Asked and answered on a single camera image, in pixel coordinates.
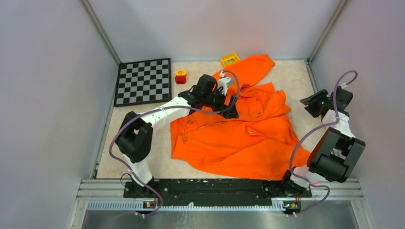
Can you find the orange jacket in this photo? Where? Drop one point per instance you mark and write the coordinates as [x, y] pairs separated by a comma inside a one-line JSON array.
[[260, 144]]

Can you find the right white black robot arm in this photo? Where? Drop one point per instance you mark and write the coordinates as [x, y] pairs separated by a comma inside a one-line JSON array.
[[338, 151]]

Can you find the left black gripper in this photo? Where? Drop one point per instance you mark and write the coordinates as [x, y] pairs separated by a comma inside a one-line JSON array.
[[231, 113]]

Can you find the black and white chessboard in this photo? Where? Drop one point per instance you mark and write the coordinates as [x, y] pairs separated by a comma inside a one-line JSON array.
[[143, 82]]

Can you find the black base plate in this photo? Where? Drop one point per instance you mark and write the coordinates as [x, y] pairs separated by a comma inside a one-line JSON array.
[[210, 192]]

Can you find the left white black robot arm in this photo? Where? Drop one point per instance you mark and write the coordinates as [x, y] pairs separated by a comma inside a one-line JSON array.
[[135, 135]]

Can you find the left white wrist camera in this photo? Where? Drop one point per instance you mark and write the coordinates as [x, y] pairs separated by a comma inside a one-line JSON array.
[[224, 83]]

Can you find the yellow toy crate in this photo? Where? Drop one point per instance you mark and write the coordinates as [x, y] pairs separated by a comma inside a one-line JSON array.
[[229, 59]]

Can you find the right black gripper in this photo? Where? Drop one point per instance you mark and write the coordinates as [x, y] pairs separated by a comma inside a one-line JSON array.
[[311, 101]]

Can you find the aluminium frame rail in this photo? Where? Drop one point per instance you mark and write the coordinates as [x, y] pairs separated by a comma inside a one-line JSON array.
[[107, 194]]

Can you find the red and yellow block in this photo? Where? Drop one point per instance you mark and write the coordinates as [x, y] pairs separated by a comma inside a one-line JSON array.
[[180, 77]]

